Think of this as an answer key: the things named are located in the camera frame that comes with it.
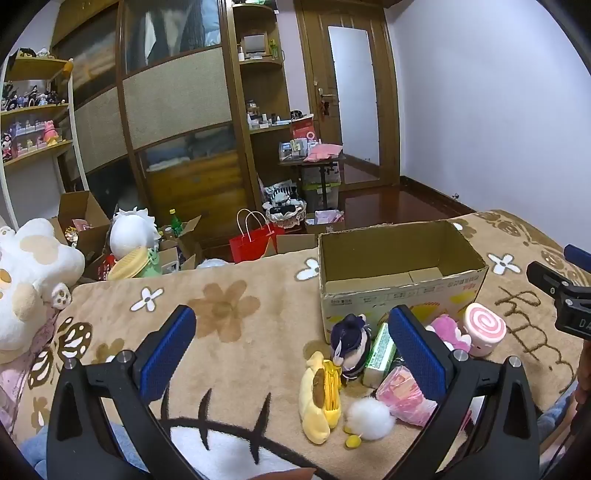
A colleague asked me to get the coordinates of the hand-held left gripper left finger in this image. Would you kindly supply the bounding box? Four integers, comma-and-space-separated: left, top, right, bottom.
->
46, 305, 204, 480

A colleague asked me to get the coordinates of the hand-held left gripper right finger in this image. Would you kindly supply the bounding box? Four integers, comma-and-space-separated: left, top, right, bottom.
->
388, 305, 541, 480

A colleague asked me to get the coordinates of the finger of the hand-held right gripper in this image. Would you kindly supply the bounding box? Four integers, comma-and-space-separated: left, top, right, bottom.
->
564, 244, 591, 274
526, 261, 575, 296

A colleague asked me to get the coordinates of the green tissue pack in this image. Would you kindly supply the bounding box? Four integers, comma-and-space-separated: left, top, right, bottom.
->
362, 323, 399, 388

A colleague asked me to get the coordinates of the pink plush bear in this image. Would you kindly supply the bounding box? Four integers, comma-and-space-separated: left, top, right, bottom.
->
425, 314, 472, 354

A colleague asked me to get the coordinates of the pink plastic-wrapped packet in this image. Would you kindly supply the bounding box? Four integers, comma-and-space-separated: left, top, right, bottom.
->
375, 366, 438, 428

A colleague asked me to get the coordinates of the dark-haired plush doll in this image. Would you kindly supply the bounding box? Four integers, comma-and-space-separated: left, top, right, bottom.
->
330, 314, 372, 383

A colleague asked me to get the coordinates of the pink swirl roll plush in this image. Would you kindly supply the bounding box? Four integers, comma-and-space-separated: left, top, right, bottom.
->
463, 303, 508, 357

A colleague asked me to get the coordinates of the white pompom with yellow ball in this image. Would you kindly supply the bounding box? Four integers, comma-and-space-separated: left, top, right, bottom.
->
344, 398, 395, 448

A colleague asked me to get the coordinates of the printed cardboard box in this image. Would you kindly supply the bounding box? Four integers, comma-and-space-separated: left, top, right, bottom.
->
317, 220, 489, 344

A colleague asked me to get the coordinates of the yellow banana plush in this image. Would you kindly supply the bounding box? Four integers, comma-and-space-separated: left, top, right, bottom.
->
298, 351, 345, 445

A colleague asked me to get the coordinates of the light blue cloth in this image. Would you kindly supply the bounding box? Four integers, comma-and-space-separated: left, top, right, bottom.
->
536, 397, 578, 444

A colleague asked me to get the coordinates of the white-haired plush head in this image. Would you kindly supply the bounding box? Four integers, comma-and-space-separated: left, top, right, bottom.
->
109, 208, 160, 259

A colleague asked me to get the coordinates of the red paper bag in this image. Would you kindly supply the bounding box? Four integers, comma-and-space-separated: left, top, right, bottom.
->
229, 209, 278, 265

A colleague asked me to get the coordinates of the pink floral bed sheet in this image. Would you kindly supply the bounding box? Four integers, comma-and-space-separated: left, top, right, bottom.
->
0, 314, 61, 444

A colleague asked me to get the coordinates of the flat cardboard box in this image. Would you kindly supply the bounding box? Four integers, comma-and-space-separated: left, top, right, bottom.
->
263, 233, 319, 259

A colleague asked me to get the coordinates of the large white tan-spotted plush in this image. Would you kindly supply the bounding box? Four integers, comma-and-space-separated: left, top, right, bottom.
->
0, 217, 86, 365

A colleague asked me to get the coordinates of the lace-trimmed basket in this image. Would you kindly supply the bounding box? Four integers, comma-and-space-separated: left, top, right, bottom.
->
263, 198, 308, 229

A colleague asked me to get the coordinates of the clear storage box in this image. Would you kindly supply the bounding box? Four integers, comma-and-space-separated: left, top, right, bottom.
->
299, 166, 342, 210

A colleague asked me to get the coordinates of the black and white plush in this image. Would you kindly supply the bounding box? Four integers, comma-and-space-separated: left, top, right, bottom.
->
270, 182, 301, 208

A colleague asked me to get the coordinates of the small dark table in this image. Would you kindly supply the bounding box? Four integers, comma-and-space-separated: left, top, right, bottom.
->
278, 154, 346, 213

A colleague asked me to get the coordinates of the pink cloth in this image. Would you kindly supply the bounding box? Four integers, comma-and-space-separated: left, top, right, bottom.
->
302, 143, 343, 163

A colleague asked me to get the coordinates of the wooden wardrobe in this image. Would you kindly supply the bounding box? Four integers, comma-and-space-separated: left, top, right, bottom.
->
48, 0, 257, 250

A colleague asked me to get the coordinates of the red and white box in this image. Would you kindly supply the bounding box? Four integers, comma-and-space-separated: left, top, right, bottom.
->
291, 121, 319, 144

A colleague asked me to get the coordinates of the wooden door with glass panel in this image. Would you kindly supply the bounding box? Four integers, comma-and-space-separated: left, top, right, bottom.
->
295, 0, 400, 190

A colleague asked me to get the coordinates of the white display shelf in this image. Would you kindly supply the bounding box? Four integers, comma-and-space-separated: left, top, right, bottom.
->
0, 48, 88, 232

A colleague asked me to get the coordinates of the wooden corner shelf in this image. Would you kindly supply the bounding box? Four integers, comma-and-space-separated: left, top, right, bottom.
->
228, 0, 296, 195

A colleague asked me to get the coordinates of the row of small figurines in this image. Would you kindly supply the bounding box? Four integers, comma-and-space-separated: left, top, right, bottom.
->
0, 80, 68, 112

